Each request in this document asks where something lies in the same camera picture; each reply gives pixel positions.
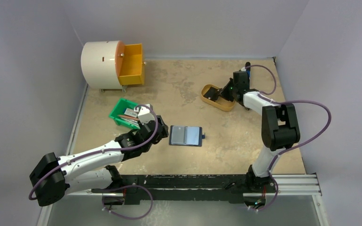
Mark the aluminium frame rail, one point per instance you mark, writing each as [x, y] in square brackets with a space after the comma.
[297, 184]

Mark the tan oval tray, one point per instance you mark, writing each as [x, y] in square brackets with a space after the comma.
[221, 103]

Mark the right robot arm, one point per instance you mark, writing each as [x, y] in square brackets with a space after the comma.
[279, 125]

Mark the white cylindrical drawer cabinet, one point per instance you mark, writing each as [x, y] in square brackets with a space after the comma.
[101, 62]

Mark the orange drawer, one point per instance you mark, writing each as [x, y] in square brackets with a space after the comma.
[133, 66]

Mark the black card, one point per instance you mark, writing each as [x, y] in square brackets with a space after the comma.
[212, 94]

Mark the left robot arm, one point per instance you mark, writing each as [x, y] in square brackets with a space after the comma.
[54, 177]

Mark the blue black stapler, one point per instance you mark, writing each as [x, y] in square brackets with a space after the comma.
[247, 66]

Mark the blue leather card holder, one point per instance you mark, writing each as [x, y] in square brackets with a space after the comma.
[186, 135]

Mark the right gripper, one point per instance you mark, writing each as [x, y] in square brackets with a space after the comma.
[226, 90]

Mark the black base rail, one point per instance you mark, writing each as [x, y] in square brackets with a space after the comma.
[226, 187]

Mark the green plastic bin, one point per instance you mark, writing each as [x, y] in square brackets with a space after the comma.
[126, 121]

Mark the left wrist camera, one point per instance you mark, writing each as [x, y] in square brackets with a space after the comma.
[144, 115]

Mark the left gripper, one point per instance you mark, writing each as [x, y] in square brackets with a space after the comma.
[140, 125]

